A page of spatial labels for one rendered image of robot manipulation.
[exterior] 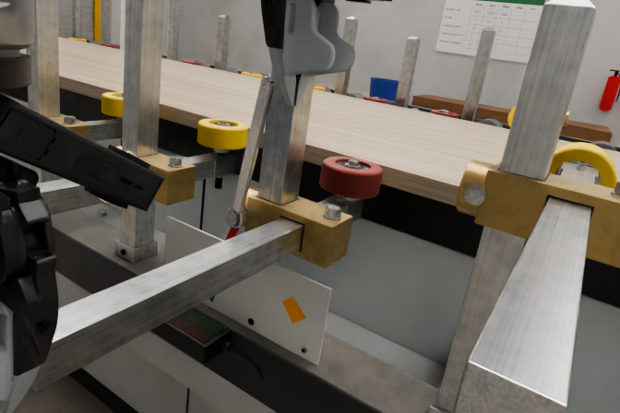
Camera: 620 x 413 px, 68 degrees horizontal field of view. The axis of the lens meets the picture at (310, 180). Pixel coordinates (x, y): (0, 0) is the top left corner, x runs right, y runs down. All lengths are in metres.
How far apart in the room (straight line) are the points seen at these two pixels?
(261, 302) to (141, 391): 0.78
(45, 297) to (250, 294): 0.35
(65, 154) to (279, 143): 0.29
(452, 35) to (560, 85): 7.44
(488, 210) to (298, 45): 0.21
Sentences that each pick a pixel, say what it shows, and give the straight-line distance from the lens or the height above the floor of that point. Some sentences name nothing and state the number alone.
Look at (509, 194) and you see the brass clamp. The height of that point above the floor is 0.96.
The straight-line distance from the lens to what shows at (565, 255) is 0.29.
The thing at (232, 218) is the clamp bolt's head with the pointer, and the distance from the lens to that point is 0.54.
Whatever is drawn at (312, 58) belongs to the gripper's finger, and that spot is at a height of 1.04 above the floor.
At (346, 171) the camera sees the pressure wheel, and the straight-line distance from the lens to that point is 0.57.
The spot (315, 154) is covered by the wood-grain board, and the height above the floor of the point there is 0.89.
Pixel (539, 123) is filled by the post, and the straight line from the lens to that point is 0.41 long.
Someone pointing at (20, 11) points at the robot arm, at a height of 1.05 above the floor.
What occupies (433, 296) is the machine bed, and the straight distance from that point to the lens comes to 0.72.
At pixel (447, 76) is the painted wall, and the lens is 7.84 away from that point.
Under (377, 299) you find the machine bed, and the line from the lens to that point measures 0.76.
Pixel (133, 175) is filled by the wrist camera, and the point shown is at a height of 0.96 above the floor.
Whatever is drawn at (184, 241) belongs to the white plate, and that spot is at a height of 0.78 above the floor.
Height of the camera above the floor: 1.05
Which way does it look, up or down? 17 degrees down
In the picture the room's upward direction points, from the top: 8 degrees clockwise
